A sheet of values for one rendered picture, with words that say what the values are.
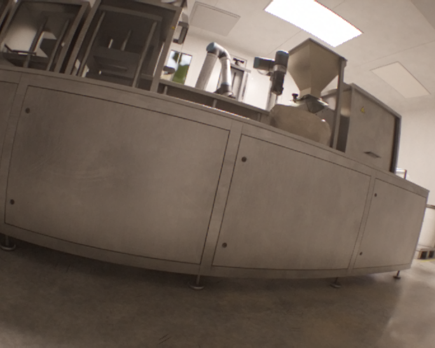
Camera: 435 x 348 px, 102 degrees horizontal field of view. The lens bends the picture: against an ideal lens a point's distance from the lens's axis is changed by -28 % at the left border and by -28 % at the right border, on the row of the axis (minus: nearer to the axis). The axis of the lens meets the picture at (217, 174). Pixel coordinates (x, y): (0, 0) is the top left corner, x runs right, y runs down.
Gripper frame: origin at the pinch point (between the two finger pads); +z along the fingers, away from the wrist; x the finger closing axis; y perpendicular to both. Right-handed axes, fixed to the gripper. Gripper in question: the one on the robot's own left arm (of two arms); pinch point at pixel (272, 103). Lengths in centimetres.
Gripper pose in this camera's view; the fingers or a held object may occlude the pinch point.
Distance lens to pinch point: 157.8
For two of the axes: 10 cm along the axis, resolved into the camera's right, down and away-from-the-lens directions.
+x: 9.3, 2.1, 2.9
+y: 2.9, 0.7, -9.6
